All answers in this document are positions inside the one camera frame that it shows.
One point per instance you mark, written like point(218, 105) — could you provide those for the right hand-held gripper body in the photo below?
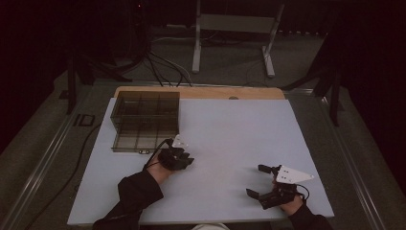
point(290, 175)

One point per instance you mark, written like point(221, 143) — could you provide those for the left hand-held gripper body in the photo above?
point(174, 158)

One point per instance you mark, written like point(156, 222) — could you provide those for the smoky transparent drawer box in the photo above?
point(145, 103)

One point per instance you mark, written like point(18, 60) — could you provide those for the person's left hand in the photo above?
point(159, 172)

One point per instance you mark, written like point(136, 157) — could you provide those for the person's right hand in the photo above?
point(293, 206)

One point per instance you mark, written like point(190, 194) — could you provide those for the white table mat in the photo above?
point(223, 127)

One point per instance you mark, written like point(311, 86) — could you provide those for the person's white clothing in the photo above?
point(209, 226)

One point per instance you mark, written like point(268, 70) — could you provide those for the round table grommet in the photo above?
point(233, 97)

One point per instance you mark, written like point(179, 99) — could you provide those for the black tripod stand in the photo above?
point(72, 83)

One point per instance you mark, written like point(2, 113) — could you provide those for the white metal stand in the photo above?
point(236, 23)

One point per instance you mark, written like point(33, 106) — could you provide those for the metal floor rail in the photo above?
point(354, 172)
point(41, 166)

